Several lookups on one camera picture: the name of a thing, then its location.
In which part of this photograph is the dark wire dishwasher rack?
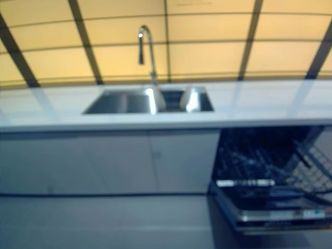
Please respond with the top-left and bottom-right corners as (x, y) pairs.
(215, 145), (288, 210)

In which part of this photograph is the white cabinet door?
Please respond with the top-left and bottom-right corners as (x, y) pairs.
(0, 131), (154, 195)
(149, 129), (221, 195)

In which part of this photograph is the dishwasher door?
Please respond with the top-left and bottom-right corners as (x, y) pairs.
(210, 181), (332, 236)

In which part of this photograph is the grey mesh dishwasher rack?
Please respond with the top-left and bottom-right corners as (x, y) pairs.
(284, 141), (332, 194)

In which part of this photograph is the black built-in dishwasher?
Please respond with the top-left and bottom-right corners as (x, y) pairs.
(210, 126), (332, 236)

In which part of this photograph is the chrome gooseneck kitchen faucet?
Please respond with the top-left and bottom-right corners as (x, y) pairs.
(136, 24), (159, 88)

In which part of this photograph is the grey cabinet plinth strip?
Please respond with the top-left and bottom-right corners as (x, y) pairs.
(0, 192), (212, 198)

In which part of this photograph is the stainless steel sink basin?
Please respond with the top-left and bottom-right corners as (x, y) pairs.
(82, 85), (215, 115)

